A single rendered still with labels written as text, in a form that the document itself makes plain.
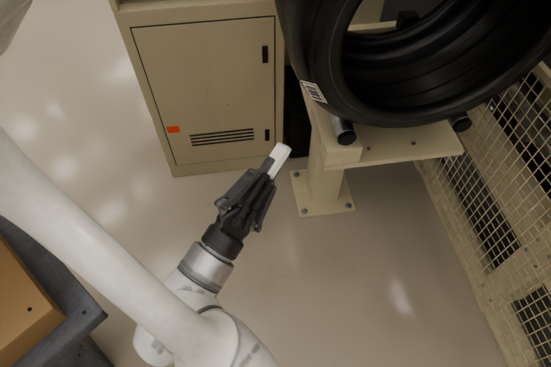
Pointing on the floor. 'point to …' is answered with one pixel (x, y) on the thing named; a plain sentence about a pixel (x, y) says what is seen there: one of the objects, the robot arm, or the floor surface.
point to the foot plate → (305, 208)
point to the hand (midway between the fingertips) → (275, 160)
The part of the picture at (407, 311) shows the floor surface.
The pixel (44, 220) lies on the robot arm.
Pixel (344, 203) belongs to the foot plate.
